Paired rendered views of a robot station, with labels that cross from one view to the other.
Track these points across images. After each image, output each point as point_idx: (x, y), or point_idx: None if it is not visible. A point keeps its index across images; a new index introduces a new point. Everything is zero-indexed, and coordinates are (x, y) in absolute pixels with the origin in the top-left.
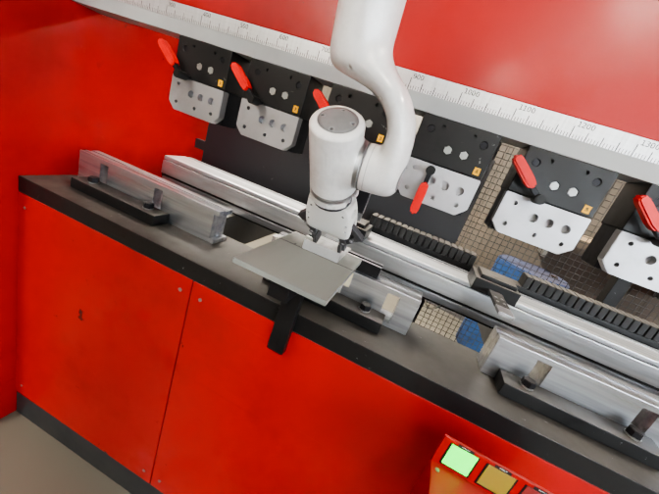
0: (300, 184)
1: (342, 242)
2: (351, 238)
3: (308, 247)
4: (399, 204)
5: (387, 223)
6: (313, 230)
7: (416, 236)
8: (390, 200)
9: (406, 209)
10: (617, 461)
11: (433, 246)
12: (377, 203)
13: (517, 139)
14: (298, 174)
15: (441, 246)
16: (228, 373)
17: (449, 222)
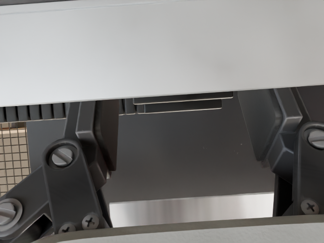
0: (306, 91)
1: (61, 177)
2: (9, 240)
3: (317, 13)
4: (132, 134)
5: (124, 108)
6: (310, 151)
7: (67, 110)
8: (148, 134)
9: (118, 131)
10: None
11: (31, 108)
12: (166, 120)
13: None
14: (315, 106)
15: (20, 114)
16: None
17: (49, 142)
